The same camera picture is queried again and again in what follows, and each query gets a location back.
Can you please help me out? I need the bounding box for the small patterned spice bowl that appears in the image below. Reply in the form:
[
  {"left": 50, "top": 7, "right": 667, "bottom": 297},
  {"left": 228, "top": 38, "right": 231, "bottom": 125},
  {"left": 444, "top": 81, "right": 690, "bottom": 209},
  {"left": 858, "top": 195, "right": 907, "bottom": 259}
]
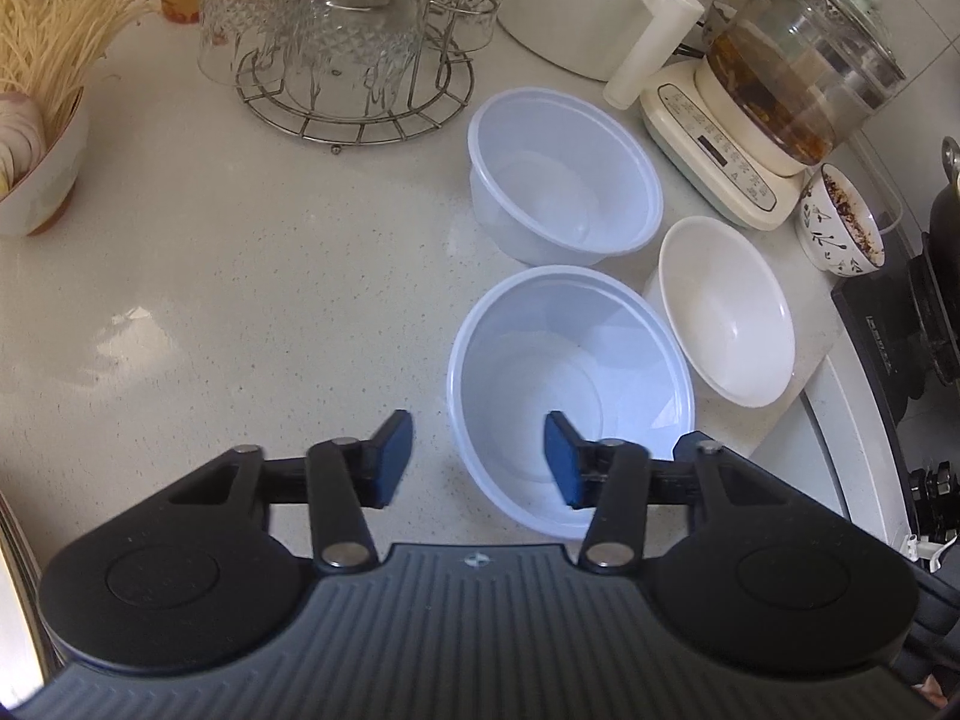
[{"left": 795, "top": 163, "right": 887, "bottom": 277}]

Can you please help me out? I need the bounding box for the white bowl with onion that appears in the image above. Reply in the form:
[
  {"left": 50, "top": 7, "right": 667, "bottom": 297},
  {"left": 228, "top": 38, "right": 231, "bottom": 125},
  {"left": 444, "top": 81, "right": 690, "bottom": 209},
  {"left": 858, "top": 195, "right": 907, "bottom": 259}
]
[{"left": 0, "top": 90, "right": 95, "bottom": 237}]

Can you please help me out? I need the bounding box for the black cooktop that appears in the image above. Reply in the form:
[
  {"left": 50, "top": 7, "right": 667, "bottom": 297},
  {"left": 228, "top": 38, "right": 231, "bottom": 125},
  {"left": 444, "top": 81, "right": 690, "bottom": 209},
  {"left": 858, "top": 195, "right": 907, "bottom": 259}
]
[{"left": 831, "top": 232, "right": 960, "bottom": 541}]

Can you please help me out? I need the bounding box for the glass health kettle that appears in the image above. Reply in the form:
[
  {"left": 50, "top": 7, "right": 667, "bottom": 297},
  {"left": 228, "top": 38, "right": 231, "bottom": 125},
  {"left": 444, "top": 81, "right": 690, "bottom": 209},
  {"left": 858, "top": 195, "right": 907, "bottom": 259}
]
[{"left": 639, "top": 0, "right": 908, "bottom": 232}]

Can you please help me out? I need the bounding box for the black pot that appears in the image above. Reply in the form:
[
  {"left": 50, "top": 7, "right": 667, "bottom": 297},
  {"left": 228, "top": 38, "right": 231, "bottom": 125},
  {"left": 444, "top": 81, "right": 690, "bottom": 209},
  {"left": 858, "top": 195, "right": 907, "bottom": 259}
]
[{"left": 926, "top": 136, "right": 960, "bottom": 391}]

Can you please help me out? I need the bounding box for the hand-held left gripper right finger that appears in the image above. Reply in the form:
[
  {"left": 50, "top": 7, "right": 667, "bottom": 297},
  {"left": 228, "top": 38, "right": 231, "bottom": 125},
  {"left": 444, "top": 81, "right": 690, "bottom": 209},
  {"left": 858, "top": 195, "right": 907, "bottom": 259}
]
[{"left": 544, "top": 410, "right": 797, "bottom": 572}]

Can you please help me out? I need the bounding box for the white ceramic bowl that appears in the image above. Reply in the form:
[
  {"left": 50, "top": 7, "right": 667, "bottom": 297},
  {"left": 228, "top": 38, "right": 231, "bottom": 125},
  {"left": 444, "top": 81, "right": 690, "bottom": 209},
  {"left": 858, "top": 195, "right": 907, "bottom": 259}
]
[{"left": 643, "top": 216, "right": 797, "bottom": 410}]

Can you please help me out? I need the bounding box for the peeled onion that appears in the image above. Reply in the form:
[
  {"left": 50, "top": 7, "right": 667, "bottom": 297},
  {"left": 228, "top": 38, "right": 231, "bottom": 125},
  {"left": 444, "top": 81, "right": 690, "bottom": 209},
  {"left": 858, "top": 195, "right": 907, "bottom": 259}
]
[{"left": 0, "top": 90, "right": 46, "bottom": 200}]

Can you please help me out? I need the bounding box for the clear plastic bowl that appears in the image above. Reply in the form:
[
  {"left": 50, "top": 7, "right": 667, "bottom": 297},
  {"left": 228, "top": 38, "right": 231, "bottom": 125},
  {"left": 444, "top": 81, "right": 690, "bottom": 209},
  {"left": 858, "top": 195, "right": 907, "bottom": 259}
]
[
  {"left": 466, "top": 88, "right": 665, "bottom": 267},
  {"left": 448, "top": 265, "right": 697, "bottom": 541}
]

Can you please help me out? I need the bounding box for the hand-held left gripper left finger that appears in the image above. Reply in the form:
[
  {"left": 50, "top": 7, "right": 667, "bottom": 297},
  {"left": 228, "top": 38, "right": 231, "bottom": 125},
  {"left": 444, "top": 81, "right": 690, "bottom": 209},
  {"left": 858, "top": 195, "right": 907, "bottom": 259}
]
[{"left": 161, "top": 409, "right": 415, "bottom": 572}]

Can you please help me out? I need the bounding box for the white electric pot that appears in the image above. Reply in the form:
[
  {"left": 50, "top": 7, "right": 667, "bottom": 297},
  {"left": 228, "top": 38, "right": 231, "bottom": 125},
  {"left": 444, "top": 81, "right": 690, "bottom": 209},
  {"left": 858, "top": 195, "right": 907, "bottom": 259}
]
[{"left": 495, "top": 0, "right": 751, "bottom": 110}]

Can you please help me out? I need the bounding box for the dry noodle bundle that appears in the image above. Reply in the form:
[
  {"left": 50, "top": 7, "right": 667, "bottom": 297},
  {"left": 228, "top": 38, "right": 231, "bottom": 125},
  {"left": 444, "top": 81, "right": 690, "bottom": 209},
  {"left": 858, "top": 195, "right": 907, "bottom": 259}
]
[{"left": 0, "top": 0, "right": 162, "bottom": 136}]

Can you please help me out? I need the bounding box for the set of crystal glass cups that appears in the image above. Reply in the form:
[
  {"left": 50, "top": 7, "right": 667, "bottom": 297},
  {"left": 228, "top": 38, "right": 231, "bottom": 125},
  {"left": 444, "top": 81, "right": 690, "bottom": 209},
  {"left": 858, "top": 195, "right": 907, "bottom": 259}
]
[{"left": 196, "top": 0, "right": 509, "bottom": 117}]

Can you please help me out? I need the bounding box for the wire cup rack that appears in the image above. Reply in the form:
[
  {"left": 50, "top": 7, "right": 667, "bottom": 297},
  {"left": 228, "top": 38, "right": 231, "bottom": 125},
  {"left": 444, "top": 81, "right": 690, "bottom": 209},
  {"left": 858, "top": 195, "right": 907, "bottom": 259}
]
[{"left": 236, "top": 52, "right": 477, "bottom": 155}]

